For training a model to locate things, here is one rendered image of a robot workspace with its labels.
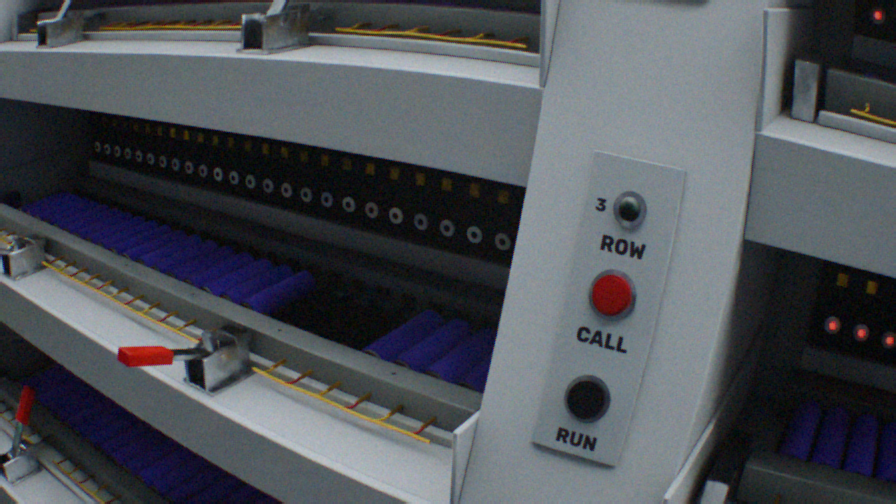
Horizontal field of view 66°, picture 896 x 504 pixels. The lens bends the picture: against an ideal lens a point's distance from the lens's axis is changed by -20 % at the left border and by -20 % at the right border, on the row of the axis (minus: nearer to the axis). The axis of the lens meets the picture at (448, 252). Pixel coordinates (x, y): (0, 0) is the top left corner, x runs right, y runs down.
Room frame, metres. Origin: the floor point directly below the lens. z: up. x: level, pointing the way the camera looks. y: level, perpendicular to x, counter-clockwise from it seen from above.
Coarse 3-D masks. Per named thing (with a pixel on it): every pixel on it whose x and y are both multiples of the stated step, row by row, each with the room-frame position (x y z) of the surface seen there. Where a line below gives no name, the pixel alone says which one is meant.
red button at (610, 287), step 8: (600, 280) 0.32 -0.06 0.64; (608, 280) 0.32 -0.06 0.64; (616, 280) 0.32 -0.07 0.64; (624, 280) 0.32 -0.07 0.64; (600, 288) 0.32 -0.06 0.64; (608, 288) 0.32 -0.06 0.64; (616, 288) 0.32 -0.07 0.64; (624, 288) 0.31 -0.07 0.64; (592, 296) 0.32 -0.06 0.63; (600, 296) 0.32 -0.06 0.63; (608, 296) 0.32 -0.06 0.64; (616, 296) 0.32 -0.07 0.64; (624, 296) 0.31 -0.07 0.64; (600, 304) 0.32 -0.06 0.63; (608, 304) 0.32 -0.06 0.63; (616, 304) 0.32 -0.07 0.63; (624, 304) 0.31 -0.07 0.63; (600, 312) 0.32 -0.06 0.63; (608, 312) 0.32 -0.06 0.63; (616, 312) 0.32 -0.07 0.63
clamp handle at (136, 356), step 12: (204, 336) 0.44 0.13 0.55; (120, 348) 0.39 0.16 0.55; (132, 348) 0.39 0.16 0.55; (144, 348) 0.40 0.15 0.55; (156, 348) 0.41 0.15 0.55; (192, 348) 0.44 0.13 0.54; (204, 348) 0.45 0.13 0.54; (216, 348) 0.45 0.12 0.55; (120, 360) 0.39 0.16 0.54; (132, 360) 0.38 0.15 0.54; (144, 360) 0.39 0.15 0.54; (156, 360) 0.40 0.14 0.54; (168, 360) 0.41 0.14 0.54; (180, 360) 0.42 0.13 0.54
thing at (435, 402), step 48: (0, 240) 0.63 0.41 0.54; (48, 240) 0.60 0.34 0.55; (96, 288) 0.54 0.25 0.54; (144, 288) 0.53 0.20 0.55; (192, 288) 0.52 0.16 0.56; (288, 336) 0.46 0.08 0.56; (288, 384) 0.44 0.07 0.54; (336, 384) 0.44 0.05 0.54; (384, 384) 0.42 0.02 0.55; (432, 384) 0.42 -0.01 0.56
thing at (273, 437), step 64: (0, 192) 0.70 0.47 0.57; (192, 192) 0.68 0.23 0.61; (0, 256) 0.61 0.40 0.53; (384, 256) 0.58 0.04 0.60; (448, 256) 0.55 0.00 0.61; (64, 320) 0.51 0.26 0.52; (128, 320) 0.52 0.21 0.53; (128, 384) 0.47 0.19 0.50; (256, 384) 0.45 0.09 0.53; (192, 448) 0.45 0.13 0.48; (256, 448) 0.41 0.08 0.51; (320, 448) 0.40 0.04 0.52; (384, 448) 0.40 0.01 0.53; (448, 448) 0.40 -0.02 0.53
